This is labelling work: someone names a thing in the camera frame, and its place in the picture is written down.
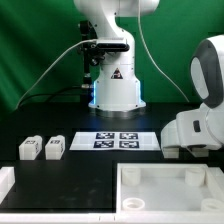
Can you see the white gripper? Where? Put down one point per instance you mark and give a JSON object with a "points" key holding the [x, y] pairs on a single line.
{"points": [[201, 128]]}

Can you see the white square tabletop panel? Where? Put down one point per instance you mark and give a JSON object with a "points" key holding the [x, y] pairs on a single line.
{"points": [[169, 188]]}

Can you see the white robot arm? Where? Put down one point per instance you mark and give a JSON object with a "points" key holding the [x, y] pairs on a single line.
{"points": [[117, 90]]}

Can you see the white sheet with AprilTags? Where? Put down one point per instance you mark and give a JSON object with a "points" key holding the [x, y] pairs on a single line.
{"points": [[131, 141]]}

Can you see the white L-shaped obstacle wall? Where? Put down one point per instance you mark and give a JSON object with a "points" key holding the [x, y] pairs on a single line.
{"points": [[114, 218]]}

